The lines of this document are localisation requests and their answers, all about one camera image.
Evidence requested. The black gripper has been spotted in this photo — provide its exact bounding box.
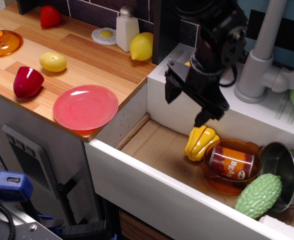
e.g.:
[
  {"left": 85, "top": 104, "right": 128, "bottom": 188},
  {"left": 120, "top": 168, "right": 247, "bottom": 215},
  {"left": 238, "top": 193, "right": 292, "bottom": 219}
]
[{"left": 165, "top": 55, "right": 229, "bottom": 128}]

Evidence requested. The grey toy faucet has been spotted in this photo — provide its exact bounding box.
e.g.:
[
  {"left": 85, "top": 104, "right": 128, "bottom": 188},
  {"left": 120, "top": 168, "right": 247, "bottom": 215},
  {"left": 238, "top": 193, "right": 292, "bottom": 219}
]
[{"left": 234, "top": 0, "right": 294, "bottom": 104}]

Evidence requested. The yellow toy lemon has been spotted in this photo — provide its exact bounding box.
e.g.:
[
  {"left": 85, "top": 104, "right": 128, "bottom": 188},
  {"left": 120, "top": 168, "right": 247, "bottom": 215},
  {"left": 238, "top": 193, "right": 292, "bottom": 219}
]
[{"left": 130, "top": 32, "right": 154, "bottom": 61}]

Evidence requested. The red toy strawberry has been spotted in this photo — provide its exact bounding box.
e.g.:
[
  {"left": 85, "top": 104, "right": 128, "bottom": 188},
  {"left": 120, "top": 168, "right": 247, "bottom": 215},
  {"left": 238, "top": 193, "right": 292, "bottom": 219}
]
[{"left": 40, "top": 5, "right": 62, "bottom": 28}]

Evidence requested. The red toy bell pepper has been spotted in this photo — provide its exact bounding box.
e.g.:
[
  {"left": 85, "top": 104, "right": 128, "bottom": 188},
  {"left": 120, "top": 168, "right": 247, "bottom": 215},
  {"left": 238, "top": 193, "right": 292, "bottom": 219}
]
[{"left": 13, "top": 66, "right": 45, "bottom": 98}]

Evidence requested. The red beans can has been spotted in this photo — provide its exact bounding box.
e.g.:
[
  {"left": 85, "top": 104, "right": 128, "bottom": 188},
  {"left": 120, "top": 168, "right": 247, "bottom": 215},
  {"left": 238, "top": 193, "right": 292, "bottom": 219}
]
[{"left": 209, "top": 145, "right": 255, "bottom": 181}]

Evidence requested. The yellow toy potato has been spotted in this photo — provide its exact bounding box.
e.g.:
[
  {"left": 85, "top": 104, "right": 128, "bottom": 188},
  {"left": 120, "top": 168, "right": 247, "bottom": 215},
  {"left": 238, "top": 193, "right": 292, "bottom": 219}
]
[{"left": 39, "top": 52, "right": 67, "bottom": 73}]

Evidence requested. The orange transparent pot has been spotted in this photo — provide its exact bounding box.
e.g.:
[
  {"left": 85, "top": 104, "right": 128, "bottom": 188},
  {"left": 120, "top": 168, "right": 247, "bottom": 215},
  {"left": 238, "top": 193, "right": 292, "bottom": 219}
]
[{"left": 201, "top": 139, "right": 260, "bottom": 195}]

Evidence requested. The black braided cable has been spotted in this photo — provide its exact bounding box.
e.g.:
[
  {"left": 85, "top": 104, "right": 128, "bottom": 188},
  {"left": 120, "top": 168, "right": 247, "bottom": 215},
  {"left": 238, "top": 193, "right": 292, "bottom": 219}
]
[{"left": 0, "top": 201, "right": 15, "bottom": 240}]

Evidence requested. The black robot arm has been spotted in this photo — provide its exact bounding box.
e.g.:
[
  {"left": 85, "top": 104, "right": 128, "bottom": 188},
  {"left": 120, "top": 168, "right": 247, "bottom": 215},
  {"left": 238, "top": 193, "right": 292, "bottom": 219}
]
[{"left": 165, "top": 0, "right": 247, "bottom": 127}]

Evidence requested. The orange transparent pot lid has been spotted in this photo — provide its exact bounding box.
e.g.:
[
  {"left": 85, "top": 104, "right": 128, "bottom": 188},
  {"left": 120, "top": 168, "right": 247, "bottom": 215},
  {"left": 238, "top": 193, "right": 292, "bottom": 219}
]
[{"left": 0, "top": 30, "right": 24, "bottom": 58}]

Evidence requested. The stainless steel pot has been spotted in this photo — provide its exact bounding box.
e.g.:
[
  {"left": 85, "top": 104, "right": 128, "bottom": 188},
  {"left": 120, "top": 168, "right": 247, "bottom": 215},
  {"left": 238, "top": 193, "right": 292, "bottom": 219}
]
[{"left": 260, "top": 141, "right": 294, "bottom": 215}]

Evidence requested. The white salt shaker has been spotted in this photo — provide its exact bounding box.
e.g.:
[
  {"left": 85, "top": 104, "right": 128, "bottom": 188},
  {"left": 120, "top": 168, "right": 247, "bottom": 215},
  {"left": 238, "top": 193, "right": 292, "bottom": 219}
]
[{"left": 116, "top": 5, "right": 140, "bottom": 53}]

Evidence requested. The white sponge block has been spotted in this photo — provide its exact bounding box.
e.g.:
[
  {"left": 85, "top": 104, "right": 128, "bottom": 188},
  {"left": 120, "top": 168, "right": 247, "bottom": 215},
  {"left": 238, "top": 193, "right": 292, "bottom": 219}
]
[{"left": 258, "top": 215, "right": 294, "bottom": 240}]

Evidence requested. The yellow toy bell pepper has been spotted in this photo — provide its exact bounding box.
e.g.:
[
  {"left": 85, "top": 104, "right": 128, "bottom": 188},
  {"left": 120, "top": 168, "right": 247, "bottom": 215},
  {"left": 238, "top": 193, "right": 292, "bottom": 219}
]
[{"left": 184, "top": 125, "right": 220, "bottom": 162}]

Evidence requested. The green toy bitter melon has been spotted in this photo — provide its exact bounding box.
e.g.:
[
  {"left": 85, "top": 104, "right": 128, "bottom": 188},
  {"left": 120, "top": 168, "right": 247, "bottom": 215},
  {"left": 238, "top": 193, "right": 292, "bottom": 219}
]
[{"left": 234, "top": 173, "right": 282, "bottom": 219}]

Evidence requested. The blue clamp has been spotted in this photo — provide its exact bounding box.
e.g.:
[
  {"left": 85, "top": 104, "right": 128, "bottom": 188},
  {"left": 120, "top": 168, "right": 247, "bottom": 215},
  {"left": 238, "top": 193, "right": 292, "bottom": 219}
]
[{"left": 0, "top": 170, "right": 34, "bottom": 202}]

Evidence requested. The white toy fried egg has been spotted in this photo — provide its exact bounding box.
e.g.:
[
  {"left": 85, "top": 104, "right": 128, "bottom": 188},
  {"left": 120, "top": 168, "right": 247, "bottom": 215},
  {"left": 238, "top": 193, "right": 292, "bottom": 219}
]
[{"left": 91, "top": 27, "right": 116, "bottom": 46}]

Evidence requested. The pink plastic plate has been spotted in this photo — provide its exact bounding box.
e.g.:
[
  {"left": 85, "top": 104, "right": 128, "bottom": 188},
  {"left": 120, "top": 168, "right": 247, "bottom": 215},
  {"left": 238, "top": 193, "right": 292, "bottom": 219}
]
[{"left": 53, "top": 84, "right": 119, "bottom": 131}]

